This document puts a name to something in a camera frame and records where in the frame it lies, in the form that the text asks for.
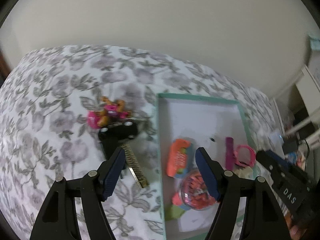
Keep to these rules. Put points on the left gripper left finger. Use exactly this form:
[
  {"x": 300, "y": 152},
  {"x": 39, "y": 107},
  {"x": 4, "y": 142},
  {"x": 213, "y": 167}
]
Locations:
[{"x": 57, "y": 217}]

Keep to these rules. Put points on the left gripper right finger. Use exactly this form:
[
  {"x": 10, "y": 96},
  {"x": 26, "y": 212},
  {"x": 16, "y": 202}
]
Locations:
[{"x": 263, "y": 217}]

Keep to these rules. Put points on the pink smart wristband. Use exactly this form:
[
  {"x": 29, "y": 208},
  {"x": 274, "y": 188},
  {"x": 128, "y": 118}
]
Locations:
[{"x": 244, "y": 156}]

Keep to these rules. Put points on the round jar of orange bits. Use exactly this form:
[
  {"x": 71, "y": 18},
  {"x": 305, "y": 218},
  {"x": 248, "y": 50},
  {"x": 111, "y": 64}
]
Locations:
[{"x": 193, "y": 193}]

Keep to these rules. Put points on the gold black patterned lighter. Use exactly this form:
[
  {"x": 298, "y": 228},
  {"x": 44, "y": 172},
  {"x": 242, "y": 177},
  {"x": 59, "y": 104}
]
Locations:
[{"x": 134, "y": 167}]

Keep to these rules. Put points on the black power adapter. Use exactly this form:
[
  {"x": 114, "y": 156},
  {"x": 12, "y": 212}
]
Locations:
[{"x": 109, "y": 146}]

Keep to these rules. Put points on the green paper piece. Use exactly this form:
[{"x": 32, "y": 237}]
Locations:
[{"x": 172, "y": 212}]

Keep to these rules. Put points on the teal white shallow box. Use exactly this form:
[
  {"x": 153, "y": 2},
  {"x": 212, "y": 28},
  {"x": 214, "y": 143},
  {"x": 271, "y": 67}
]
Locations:
[{"x": 205, "y": 122}]

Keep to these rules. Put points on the orange carrot knife toy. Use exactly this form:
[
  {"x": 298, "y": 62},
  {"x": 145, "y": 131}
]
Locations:
[{"x": 178, "y": 158}]

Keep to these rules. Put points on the black toy car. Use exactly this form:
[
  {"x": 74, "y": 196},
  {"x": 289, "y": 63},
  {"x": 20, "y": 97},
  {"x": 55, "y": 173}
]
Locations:
[{"x": 119, "y": 131}]

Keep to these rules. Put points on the pink puppy toy figure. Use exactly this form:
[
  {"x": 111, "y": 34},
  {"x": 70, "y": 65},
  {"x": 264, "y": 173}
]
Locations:
[{"x": 110, "y": 112}]

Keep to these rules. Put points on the floral fleece blanket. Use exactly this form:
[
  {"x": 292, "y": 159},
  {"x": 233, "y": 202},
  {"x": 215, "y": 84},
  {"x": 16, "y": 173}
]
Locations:
[{"x": 44, "y": 131}]

